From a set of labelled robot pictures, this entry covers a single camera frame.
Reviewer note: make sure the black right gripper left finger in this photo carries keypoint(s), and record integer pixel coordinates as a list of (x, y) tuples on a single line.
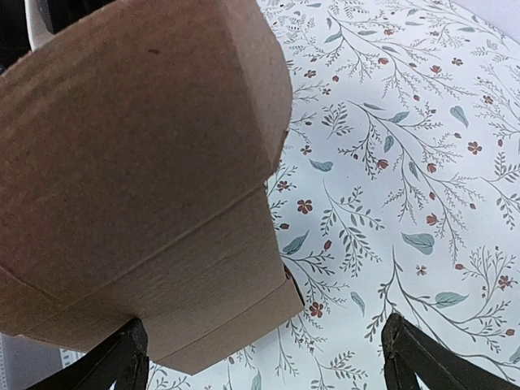
[(119, 362)]

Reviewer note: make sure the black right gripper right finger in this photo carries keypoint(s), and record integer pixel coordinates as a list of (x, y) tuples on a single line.
[(412, 357)]

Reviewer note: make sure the brown cardboard box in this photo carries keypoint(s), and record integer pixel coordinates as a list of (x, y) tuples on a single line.
[(135, 150)]

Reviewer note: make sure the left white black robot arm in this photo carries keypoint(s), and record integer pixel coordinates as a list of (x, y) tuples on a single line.
[(28, 25)]

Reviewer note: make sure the floral patterned table mat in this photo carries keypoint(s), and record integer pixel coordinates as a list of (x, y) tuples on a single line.
[(398, 191)]

